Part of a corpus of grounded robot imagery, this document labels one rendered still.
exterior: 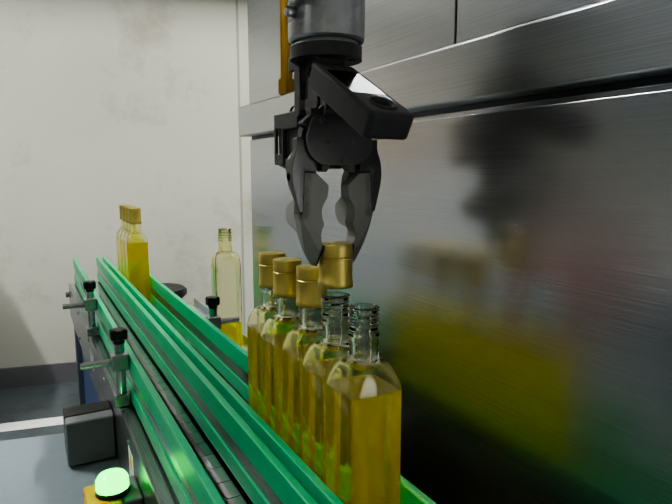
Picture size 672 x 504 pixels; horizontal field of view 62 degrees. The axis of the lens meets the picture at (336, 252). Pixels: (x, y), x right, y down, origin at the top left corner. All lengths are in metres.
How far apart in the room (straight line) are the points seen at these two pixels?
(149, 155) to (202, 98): 0.47
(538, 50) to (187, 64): 3.24
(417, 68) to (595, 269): 0.31
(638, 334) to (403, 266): 0.30
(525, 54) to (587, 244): 0.18
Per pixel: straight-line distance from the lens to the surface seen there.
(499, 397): 0.58
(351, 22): 0.57
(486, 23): 0.63
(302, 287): 0.61
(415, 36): 0.72
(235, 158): 3.66
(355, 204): 0.56
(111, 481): 0.88
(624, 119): 0.47
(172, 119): 3.64
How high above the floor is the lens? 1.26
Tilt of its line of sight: 8 degrees down
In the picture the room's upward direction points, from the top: straight up
